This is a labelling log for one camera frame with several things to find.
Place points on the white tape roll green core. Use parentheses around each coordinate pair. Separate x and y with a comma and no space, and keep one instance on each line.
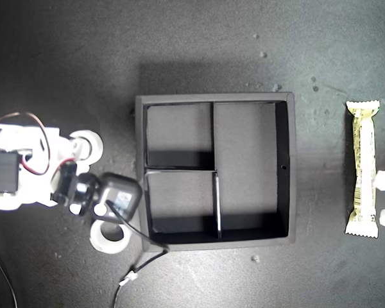
(97,144)

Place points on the snack bar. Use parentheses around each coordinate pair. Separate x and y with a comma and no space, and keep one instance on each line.
(364,154)

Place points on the black tray with wells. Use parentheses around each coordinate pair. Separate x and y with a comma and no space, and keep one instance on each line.
(244,160)

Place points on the small grey crumb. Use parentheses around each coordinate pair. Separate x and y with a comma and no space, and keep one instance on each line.
(256,36)
(263,54)
(255,258)
(277,87)

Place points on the small black camera box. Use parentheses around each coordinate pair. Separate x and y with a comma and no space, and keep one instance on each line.
(115,189)

